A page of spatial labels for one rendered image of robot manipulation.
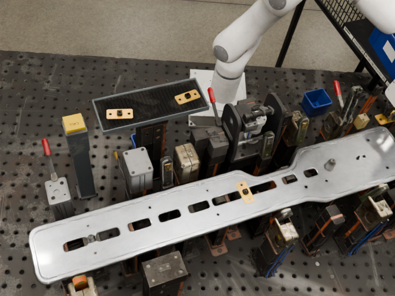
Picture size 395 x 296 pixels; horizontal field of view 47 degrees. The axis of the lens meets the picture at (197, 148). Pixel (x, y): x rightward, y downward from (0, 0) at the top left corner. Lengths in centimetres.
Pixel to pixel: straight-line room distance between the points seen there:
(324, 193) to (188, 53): 197
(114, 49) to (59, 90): 122
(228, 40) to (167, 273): 84
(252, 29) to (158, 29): 195
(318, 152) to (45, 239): 100
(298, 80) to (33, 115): 128
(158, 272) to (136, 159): 36
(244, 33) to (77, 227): 87
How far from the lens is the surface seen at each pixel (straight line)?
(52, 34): 351
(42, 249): 148
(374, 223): 169
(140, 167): 145
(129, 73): 225
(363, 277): 193
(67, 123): 150
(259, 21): 160
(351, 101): 171
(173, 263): 140
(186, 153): 152
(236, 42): 168
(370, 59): 213
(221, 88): 195
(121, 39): 344
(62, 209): 151
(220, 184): 157
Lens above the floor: 235
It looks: 56 degrees down
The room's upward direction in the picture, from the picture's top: 11 degrees clockwise
